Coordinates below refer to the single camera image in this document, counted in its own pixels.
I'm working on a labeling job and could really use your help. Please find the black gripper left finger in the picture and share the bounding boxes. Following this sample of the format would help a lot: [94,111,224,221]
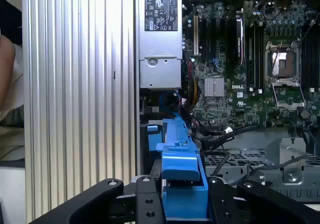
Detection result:
[28,175,167,224]

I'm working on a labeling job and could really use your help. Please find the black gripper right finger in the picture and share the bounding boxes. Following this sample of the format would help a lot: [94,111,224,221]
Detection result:
[207,175,320,224]

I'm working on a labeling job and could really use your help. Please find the hard disk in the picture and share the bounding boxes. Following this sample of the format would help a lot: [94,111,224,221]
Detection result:
[146,116,210,222]

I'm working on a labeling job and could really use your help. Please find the black disk wire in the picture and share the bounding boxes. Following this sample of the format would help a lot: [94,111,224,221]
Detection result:
[204,130,242,152]
[191,115,260,138]

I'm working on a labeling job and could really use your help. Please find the black RAM slot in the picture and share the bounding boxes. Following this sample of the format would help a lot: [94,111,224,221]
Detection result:
[301,21,312,90]
[311,21,320,90]
[246,23,256,91]
[255,23,265,91]

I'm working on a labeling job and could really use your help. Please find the black expansion slot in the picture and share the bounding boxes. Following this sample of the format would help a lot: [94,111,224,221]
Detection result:
[234,16,245,66]

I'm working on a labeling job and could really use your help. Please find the pale yellow expansion slot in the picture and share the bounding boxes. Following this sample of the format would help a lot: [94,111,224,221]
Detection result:
[193,14,200,57]

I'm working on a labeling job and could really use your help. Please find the open PC case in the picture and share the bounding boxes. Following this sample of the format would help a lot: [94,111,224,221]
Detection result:
[134,0,320,206]

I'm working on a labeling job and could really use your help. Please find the green motherboard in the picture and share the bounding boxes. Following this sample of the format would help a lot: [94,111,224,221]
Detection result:
[181,0,320,136]

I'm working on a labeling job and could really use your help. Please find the silver chipset heat sink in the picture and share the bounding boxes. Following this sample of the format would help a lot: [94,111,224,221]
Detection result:
[203,76,226,98]

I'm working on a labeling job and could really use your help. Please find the silver power supply unit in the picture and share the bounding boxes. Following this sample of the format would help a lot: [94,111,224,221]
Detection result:
[138,0,184,90]

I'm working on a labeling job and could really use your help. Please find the metal socket cover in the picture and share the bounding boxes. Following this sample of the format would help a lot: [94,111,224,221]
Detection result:
[270,78,306,110]

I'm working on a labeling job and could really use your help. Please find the CPU socket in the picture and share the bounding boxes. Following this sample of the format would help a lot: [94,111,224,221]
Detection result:
[264,40,301,79]

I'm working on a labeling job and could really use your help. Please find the thin metal locking lever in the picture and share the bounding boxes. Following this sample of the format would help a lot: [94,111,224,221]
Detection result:
[270,41,284,71]

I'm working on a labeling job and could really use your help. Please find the yellow and red cable bundle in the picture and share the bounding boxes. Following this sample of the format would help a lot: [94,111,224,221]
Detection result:
[181,58,202,111]

